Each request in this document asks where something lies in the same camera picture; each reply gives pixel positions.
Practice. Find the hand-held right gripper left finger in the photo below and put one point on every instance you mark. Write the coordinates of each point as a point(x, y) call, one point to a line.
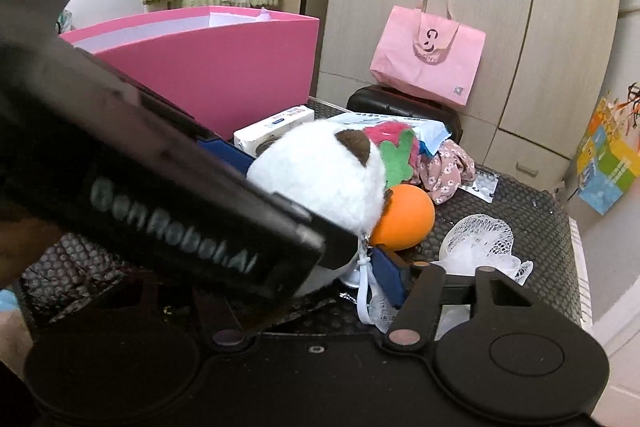
point(220, 318)

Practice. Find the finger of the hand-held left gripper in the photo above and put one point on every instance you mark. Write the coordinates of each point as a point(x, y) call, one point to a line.
point(332, 249)
point(225, 155)

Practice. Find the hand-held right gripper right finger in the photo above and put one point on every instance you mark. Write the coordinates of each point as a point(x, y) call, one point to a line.
point(387, 279)

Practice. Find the white plush toy brown ears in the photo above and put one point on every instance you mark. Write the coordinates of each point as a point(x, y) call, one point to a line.
point(310, 172)

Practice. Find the pink cardboard box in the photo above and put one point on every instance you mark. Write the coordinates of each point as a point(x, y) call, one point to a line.
point(225, 67)

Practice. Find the pink floral cloth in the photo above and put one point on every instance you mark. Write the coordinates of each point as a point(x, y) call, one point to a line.
point(445, 172)

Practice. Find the pink strawberry plush toy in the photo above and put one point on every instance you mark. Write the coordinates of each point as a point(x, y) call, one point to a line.
point(387, 132)

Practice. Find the white tissue box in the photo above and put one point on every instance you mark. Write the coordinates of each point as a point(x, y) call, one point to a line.
point(270, 127)

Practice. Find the orange ball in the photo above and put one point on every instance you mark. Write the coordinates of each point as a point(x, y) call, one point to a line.
point(405, 217)

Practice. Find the blue wet wipes pack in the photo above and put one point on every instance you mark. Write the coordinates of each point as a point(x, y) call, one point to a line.
point(350, 118)

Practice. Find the small black white sachet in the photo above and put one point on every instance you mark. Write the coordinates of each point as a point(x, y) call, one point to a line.
point(482, 186)

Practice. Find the black textured mat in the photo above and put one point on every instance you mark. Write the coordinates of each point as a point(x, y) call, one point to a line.
point(530, 217)

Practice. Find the black suitcase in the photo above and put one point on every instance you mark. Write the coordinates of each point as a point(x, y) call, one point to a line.
point(380, 99)

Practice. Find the pink tote bag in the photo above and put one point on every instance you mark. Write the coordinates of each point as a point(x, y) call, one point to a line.
point(425, 57)

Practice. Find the beige wardrobe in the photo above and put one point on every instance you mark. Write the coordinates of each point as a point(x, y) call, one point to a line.
point(525, 82)

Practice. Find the colourful paper bag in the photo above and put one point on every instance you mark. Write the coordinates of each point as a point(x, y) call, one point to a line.
point(610, 167)

